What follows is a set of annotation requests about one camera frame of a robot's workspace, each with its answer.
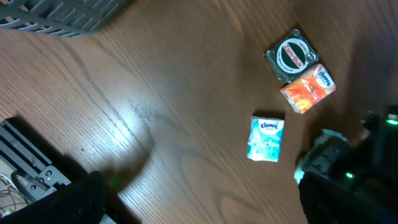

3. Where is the teal tissue pack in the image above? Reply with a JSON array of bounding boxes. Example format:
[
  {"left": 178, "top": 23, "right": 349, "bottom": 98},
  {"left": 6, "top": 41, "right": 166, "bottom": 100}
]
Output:
[{"left": 246, "top": 116, "right": 284, "bottom": 162}]

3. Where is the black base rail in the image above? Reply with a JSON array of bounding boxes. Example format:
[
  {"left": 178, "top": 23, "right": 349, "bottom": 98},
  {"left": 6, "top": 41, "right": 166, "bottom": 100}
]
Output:
[{"left": 1, "top": 119, "right": 71, "bottom": 203}]

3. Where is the orange tissue pack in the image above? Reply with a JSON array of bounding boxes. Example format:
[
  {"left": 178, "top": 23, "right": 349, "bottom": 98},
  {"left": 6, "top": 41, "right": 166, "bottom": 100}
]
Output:
[{"left": 280, "top": 63, "right": 336, "bottom": 114}]

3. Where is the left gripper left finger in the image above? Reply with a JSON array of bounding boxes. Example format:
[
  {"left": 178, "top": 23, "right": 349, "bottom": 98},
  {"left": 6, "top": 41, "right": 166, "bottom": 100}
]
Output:
[{"left": 1, "top": 171, "right": 106, "bottom": 224}]

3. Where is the grey plastic mesh basket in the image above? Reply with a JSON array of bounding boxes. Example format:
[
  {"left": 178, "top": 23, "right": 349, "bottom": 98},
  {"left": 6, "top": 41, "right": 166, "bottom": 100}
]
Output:
[{"left": 1, "top": 0, "right": 132, "bottom": 38}]

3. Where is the dark green round-label box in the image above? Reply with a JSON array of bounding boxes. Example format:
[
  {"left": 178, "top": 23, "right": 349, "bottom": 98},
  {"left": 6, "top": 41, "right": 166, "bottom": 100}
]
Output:
[{"left": 264, "top": 29, "right": 318, "bottom": 83}]

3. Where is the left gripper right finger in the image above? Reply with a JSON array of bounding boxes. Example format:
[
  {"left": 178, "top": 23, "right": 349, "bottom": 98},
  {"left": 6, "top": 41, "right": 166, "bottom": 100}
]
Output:
[{"left": 298, "top": 172, "right": 397, "bottom": 224}]

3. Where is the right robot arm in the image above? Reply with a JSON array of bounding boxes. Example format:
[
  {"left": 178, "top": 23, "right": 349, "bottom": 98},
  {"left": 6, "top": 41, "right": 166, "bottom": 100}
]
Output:
[{"left": 294, "top": 105, "right": 397, "bottom": 193}]

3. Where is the green snack packet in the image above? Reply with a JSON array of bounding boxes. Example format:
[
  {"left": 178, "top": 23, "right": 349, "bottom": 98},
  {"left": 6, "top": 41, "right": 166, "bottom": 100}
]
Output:
[{"left": 294, "top": 129, "right": 350, "bottom": 184}]

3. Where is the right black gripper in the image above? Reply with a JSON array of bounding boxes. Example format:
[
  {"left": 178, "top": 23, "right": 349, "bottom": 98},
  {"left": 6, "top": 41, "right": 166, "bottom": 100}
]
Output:
[{"left": 298, "top": 133, "right": 398, "bottom": 200}]

